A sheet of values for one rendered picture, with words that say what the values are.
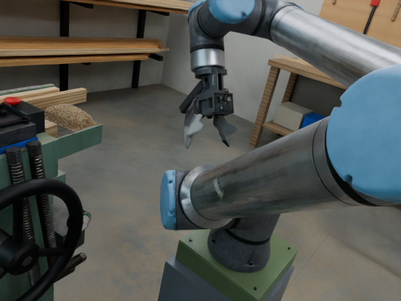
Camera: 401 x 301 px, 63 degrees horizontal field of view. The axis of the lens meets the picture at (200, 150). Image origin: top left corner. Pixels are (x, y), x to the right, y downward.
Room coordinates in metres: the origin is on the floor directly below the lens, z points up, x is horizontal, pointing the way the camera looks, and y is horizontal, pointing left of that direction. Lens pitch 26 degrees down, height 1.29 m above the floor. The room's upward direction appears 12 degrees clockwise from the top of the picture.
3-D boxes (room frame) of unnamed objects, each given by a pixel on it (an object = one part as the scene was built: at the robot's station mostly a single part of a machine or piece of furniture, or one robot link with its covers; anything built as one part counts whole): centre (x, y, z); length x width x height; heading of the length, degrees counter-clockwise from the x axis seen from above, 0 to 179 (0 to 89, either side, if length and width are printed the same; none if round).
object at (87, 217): (0.71, 0.29, 0.65); 0.06 x 0.04 x 0.08; 156
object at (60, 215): (0.74, 0.35, 0.58); 0.12 x 0.08 x 0.08; 66
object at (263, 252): (0.79, -0.17, 0.67); 0.19 x 0.19 x 0.10
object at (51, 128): (0.70, 0.38, 0.92); 0.04 x 0.04 x 0.03; 72
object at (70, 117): (0.83, 0.37, 0.92); 0.14 x 0.09 x 0.04; 66
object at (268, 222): (0.78, -0.17, 0.81); 0.17 x 0.15 x 0.18; 113
